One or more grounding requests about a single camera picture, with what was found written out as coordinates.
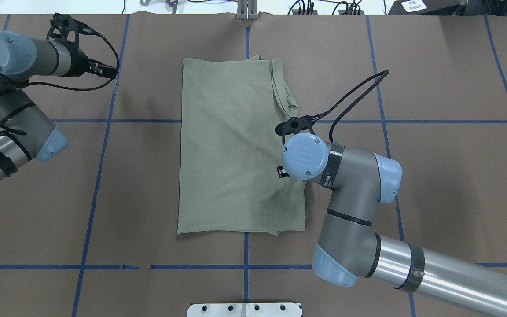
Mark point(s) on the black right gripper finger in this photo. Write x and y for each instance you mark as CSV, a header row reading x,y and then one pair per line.
x,y
282,173

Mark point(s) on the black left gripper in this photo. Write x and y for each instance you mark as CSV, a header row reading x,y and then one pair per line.
x,y
76,64

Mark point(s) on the light green long-sleeve shirt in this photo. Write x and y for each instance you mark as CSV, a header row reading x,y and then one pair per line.
x,y
230,151

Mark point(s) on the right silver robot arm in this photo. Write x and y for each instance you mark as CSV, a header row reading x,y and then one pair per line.
x,y
348,249

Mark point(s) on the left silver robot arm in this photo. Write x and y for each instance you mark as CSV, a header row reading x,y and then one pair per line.
x,y
26,133

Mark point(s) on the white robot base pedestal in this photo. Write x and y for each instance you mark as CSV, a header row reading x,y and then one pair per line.
x,y
267,309

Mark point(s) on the aluminium frame post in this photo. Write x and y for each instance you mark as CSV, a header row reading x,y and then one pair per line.
x,y
247,10

